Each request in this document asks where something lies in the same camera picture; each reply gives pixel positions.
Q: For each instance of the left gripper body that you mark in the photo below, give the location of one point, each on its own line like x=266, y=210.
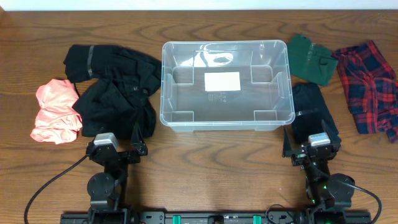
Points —
x=123, y=154

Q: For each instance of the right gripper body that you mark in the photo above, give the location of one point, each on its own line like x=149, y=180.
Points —
x=301, y=157

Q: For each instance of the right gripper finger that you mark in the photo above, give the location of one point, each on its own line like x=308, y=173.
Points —
x=334, y=138
x=287, y=150

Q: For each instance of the large black garment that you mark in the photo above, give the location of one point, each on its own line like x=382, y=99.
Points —
x=114, y=103

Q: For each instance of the pink garment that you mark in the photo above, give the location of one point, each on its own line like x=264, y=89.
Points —
x=56, y=120

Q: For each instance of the small black garment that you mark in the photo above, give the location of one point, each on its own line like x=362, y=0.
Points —
x=84, y=62

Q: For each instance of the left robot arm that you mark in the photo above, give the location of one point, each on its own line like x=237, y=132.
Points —
x=107, y=189

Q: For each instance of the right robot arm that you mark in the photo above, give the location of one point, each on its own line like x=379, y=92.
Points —
x=330, y=193

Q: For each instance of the clear plastic storage container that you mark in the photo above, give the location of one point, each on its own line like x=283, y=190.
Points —
x=264, y=103

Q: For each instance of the white label in container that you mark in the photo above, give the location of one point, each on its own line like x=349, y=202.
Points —
x=222, y=81

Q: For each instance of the black folded garment right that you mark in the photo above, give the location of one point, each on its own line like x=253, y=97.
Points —
x=310, y=110

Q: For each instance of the red navy plaid shirt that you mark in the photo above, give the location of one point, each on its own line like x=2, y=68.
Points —
x=370, y=87

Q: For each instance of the dark green folded garment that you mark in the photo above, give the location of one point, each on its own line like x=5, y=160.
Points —
x=309, y=61

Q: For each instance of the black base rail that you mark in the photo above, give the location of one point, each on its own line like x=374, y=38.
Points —
x=273, y=216

